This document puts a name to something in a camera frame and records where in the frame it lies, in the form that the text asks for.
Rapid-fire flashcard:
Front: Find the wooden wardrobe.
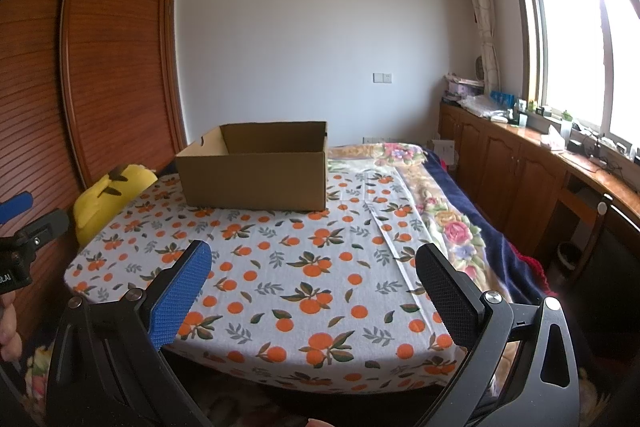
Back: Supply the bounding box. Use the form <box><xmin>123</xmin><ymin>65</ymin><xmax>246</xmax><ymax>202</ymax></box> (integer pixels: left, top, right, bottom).
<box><xmin>0</xmin><ymin>0</ymin><xmax>188</xmax><ymax>308</ymax></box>

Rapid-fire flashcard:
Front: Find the patterned curtain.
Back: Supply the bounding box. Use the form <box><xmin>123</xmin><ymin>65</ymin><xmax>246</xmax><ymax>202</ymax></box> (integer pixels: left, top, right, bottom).
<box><xmin>456</xmin><ymin>0</ymin><xmax>503</xmax><ymax>90</ymax></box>

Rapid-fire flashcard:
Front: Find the dark blue blanket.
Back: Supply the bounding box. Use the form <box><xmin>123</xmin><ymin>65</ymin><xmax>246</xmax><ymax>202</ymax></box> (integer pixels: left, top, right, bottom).
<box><xmin>422</xmin><ymin>147</ymin><xmax>551</xmax><ymax>303</ymax></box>

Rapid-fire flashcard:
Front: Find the window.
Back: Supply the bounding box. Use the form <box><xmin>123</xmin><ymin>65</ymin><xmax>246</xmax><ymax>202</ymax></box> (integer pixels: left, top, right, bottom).
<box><xmin>502</xmin><ymin>0</ymin><xmax>640</xmax><ymax>158</ymax></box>

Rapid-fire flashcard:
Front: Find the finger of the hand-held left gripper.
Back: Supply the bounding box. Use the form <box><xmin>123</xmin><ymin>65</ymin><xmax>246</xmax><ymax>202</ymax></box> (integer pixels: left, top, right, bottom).
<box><xmin>14</xmin><ymin>208</ymin><xmax>70</xmax><ymax>259</ymax></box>
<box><xmin>0</xmin><ymin>192</ymin><xmax>34</xmax><ymax>224</ymax></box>

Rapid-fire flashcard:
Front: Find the black trash bin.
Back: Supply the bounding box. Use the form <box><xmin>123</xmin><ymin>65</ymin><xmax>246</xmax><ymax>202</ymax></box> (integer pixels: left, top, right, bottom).
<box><xmin>556</xmin><ymin>242</ymin><xmax>583</xmax><ymax>277</ymax></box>

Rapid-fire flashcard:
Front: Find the yellow plush toy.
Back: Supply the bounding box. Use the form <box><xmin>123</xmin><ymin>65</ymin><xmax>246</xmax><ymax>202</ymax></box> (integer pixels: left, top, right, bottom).
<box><xmin>74</xmin><ymin>163</ymin><xmax>158</xmax><ymax>245</ymax></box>

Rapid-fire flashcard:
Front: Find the black chair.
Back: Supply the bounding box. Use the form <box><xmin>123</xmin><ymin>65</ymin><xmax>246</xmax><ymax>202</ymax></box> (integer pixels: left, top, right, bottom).
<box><xmin>575</xmin><ymin>194</ymin><xmax>640</xmax><ymax>358</ymax></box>

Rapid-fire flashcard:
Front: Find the clear plastic bag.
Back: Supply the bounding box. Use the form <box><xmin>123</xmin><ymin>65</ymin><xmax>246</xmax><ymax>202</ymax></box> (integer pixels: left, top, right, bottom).
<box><xmin>460</xmin><ymin>94</ymin><xmax>506</xmax><ymax>118</ymax></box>

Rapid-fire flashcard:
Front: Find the person's left hand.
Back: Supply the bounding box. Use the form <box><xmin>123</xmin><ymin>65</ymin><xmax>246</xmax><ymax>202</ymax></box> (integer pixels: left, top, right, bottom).
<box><xmin>0</xmin><ymin>302</ymin><xmax>23</xmax><ymax>362</ymax></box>

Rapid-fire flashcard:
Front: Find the tissue box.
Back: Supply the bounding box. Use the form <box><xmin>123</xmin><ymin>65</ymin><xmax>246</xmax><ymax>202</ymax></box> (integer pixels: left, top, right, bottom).
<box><xmin>541</xmin><ymin>127</ymin><xmax>566</xmax><ymax>150</ymax></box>

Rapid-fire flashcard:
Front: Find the orange print bedsheet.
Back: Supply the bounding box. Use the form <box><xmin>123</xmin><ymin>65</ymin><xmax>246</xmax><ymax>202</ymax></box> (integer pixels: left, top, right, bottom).
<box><xmin>64</xmin><ymin>172</ymin><xmax>468</xmax><ymax>395</ymax></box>

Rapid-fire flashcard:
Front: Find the wooden cabinet counter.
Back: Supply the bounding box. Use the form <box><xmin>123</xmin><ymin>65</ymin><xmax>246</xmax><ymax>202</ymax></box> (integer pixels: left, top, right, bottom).
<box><xmin>439</xmin><ymin>99</ymin><xmax>640</xmax><ymax>268</ymax></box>

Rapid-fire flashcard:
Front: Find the floral blanket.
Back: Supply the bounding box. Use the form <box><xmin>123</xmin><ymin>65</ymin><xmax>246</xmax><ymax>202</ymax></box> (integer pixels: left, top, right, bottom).
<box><xmin>327</xmin><ymin>143</ymin><xmax>501</xmax><ymax>288</ymax></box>

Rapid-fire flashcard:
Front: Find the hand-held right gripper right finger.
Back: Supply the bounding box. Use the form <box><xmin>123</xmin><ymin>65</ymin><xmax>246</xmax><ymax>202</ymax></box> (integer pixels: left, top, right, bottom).
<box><xmin>415</xmin><ymin>243</ymin><xmax>581</xmax><ymax>427</ymax></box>

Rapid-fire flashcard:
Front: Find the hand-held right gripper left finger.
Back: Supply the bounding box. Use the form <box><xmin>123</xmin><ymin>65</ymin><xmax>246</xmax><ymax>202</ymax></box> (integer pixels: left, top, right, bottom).
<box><xmin>46</xmin><ymin>239</ymin><xmax>213</xmax><ymax>427</ymax></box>

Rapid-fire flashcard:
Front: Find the white paper bag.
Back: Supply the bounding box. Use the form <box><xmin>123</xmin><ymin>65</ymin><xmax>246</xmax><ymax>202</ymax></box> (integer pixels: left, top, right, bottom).
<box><xmin>429</xmin><ymin>139</ymin><xmax>456</xmax><ymax>168</ymax></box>

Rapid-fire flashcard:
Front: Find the brown cardboard box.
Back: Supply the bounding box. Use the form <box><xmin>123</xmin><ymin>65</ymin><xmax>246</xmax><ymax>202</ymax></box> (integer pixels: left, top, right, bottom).
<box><xmin>175</xmin><ymin>121</ymin><xmax>328</xmax><ymax>212</ymax></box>

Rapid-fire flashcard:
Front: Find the stack of boxes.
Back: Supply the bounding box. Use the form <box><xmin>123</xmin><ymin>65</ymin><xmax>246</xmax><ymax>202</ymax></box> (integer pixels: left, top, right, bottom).
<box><xmin>444</xmin><ymin>74</ymin><xmax>483</xmax><ymax>100</ymax></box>

